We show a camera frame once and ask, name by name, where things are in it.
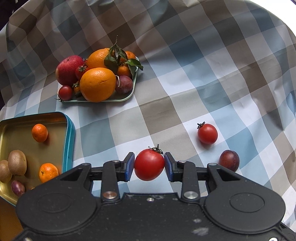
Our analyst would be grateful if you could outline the tray dark plum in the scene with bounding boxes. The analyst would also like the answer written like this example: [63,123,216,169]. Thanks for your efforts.
[115,75,133,94]

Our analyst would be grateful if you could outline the dark red plum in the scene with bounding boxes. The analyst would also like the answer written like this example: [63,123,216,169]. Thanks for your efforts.
[218,150,240,172]

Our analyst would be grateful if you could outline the small tray mandarin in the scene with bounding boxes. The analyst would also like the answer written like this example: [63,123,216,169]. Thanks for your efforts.
[72,81,81,95]

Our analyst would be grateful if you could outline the tray cherry tomato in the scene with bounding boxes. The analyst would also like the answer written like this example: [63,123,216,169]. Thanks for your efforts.
[57,85,74,101]

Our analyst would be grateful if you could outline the leafy mandarin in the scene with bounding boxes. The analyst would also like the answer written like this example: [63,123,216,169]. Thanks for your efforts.
[117,51,136,78]

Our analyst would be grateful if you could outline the small purple plum in tin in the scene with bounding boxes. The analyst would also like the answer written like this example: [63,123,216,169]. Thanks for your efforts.
[11,180,25,197]

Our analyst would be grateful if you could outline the small brown kiwi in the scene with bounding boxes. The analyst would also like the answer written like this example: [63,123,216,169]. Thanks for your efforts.
[0,160,12,183]

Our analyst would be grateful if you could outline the large front orange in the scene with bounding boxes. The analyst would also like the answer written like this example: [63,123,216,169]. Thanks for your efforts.
[79,67,116,102]

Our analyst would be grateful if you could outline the tin upper mandarin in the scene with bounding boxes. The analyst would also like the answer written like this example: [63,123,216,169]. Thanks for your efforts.
[32,123,48,143]

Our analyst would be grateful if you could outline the teal gold metal tin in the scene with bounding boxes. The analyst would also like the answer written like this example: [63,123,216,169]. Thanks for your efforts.
[0,111,76,207]

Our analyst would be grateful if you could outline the tray strawberry-like red tomato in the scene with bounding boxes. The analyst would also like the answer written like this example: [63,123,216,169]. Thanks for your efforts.
[75,64,89,80]

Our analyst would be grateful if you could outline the tin mandarin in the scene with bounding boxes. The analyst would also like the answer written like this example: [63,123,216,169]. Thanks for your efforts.
[32,123,48,143]
[39,163,59,183]

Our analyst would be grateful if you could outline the tin lower mandarin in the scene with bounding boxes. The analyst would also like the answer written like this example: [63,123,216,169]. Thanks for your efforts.
[39,163,59,183]

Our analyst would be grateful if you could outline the checkered tablecloth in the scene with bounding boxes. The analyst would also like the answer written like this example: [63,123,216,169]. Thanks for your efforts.
[1,1,295,228]

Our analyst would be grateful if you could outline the red cherry tomato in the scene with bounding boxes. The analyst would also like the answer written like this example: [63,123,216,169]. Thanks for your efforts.
[197,122,218,145]

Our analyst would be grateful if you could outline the large brown kiwi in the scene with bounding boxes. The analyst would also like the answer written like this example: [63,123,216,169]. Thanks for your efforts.
[8,150,27,176]

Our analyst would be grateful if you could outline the rear orange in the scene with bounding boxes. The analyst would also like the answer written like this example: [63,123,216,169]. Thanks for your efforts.
[86,48,109,69]

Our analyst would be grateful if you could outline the pale green fruit tray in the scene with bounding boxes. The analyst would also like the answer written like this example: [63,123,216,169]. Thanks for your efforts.
[59,66,139,103]

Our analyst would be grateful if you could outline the large red tomato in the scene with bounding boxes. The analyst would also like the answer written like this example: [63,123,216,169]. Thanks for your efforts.
[134,144,165,181]

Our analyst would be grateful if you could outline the red apple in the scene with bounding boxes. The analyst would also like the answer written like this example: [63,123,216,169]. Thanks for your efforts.
[55,55,84,86]

